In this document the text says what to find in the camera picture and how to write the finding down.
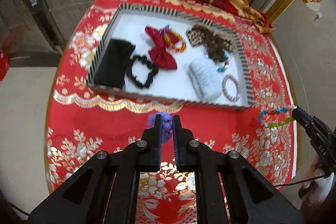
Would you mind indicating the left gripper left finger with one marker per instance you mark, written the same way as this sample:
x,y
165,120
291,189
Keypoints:
x,y
105,188

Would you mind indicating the red floral tablecloth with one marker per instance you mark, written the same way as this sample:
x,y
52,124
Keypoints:
x,y
80,122

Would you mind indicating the striped white tray box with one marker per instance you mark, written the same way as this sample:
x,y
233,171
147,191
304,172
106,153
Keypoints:
x,y
129,22

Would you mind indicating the black scrunchie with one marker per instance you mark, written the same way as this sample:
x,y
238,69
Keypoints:
x,y
141,71

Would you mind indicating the brown scrunchie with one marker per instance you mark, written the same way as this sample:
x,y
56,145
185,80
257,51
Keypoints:
x,y
218,47

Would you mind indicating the black velvet pouch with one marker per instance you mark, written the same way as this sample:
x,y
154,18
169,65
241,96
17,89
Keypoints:
x,y
112,68

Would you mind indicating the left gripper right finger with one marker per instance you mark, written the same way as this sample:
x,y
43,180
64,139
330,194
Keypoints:
x,y
228,188

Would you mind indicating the red satin pouch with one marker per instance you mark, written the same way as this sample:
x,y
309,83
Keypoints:
x,y
158,54

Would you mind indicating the right hand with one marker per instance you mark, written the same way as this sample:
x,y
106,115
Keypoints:
x,y
316,187

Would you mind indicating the red box on floor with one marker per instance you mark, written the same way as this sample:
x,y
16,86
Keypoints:
x,y
4,65

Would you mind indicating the grey beaded bangle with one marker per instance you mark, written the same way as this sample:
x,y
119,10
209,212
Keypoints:
x,y
231,88

